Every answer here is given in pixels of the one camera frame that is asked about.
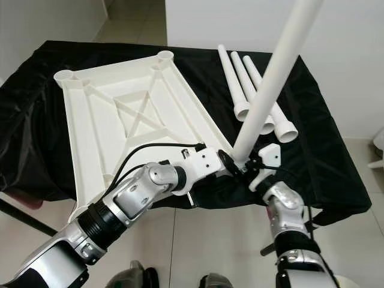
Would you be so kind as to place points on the grey right robot foot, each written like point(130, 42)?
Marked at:
point(219, 282)

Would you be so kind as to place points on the grey left robot foot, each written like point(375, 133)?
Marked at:
point(133, 277)

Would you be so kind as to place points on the white plastic table top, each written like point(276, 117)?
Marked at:
point(96, 120)

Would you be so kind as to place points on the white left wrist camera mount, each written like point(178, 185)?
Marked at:
point(203, 161)

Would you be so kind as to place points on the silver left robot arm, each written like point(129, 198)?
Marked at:
point(132, 198)

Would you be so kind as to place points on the grey robot foot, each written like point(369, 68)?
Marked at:
point(219, 282)
point(133, 277)

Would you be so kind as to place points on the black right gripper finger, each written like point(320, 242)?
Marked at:
point(228, 163)

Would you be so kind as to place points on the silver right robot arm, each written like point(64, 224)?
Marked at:
point(288, 207)

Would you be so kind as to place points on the white plastic chair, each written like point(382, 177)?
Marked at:
point(377, 150)

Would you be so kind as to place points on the white plastic table leg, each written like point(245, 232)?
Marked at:
point(279, 66)
point(245, 78)
point(233, 81)
point(285, 126)

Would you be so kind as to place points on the black table cloth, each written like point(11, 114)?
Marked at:
point(36, 132)

